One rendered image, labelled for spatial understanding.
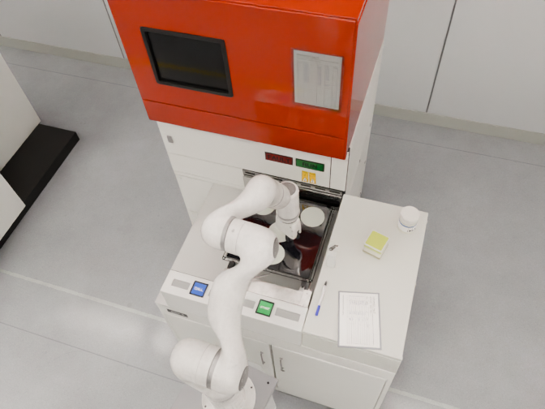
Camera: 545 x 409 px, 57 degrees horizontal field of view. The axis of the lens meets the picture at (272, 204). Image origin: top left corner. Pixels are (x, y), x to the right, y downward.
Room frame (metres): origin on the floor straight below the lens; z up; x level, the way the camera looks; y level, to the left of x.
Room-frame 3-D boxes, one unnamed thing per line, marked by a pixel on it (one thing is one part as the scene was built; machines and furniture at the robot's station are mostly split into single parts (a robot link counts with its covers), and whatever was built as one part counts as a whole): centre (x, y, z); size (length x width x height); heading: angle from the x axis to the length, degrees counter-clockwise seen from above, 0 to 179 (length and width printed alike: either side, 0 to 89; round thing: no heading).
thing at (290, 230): (1.07, -0.06, 1.03); 0.10 x 0.07 x 0.11; 42
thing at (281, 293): (0.86, 0.06, 0.87); 0.36 x 0.08 x 0.03; 67
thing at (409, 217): (1.04, -0.51, 1.01); 0.07 x 0.07 x 0.10
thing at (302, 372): (0.99, -0.05, 0.41); 0.97 x 0.64 x 0.82; 67
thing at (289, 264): (1.11, -0.02, 0.90); 0.34 x 0.34 x 0.01; 67
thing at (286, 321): (0.80, 0.18, 0.89); 0.55 x 0.09 x 0.14; 67
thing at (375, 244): (0.95, -0.37, 1.00); 0.07 x 0.07 x 0.07; 52
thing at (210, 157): (1.39, 0.07, 1.02); 0.82 x 0.03 x 0.40; 67
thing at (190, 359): (0.50, 0.25, 1.14); 0.19 x 0.12 x 0.24; 65
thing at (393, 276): (0.87, -0.34, 0.89); 0.62 x 0.35 x 0.14; 157
